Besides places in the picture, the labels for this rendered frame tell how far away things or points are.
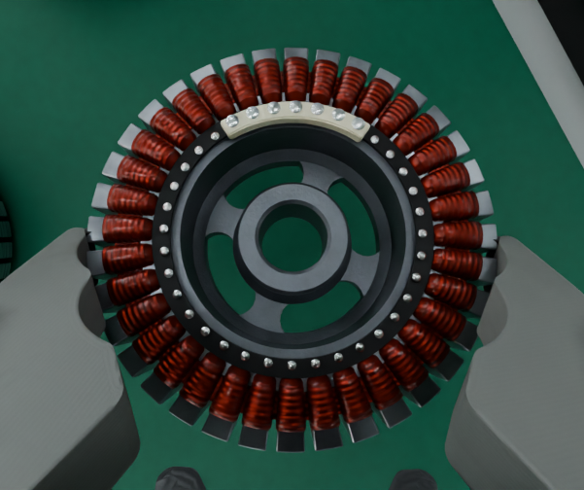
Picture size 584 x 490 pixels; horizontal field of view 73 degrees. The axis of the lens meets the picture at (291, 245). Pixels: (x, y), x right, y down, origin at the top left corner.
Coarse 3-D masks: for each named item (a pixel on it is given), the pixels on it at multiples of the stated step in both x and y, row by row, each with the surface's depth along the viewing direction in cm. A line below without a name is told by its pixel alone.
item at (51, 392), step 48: (0, 288) 8; (48, 288) 8; (0, 336) 7; (48, 336) 7; (96, 336) 7; (0, 384) 6; (48, 384) 6; (96, 384) 6; (0, 432) 6; (48, 432) 6; (96, 432) 6; (0, 480) 5; (48, 480) 5; (96, 480) 6
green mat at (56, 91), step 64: (0, 0) 18; (64, 0) 18; (128, 0) 19; (192, 0) 19; (256, 0) 19; (320, 0) 19; (384, 0) 19; (448, 0) 19; (0, 64) 19; (64, 64) 19; (128, 64) 19; (192, 64) 19; (384, 64) 19; (448, 64) 19; (512, 64) 19; (0, 128) 19; (64, 128) 19; (448, 128) 19; (512, 128) 19; (0, 192) 19; (64, 192) 19; (256, 192) 19; (512, 192) 19; (576, 192) 20; (320, 256) 19; (576, 256) 20; (320, 320) 19; (128, 384) 19; (448, 384) 20; (192, 448) 19; (384, 448) 20
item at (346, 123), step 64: (256, 64) 11; (320, 64) 11; (128, 128) 11; (192, 128) 11; (256, 128) 11; (320, 128) 11; (384, 128) 11; (128, 192) 10; (192, 192) 11; (320, 192) 12; (384, 192) 12; (448, 192) 11; (128, 256) 10; (192, 256) 12; (256, 256) 11; (384, 256) 12; (448, 256) 10; (128, 320) 10; (192, 320) 10; (256, 320) 12; (384, 320) 10; (448, 320) 10; (192, 384) 10; (256, 384) 10; (320, 384) 10; (384, 384) 10; (256, 448) 10; (320, 448) 10
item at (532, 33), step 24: (504, 0) 19; (528, 0) 19; (528, 24) 19; (528, 48) 19; (552, 48) 19; (552, 72) 19; (552, 96) 19; (576, 96) 20; (576, 120) 20; (576, 144) 20
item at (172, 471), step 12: (168, 468) 5; (180, 468) 5; (192, 468) 5; (156, 480) 5; (168, 480) 5; (180, 480) 5; (192, 480) 5; (396, 480) 5; (408, 480) 5; (420, 480) 5; (432, 480) 5
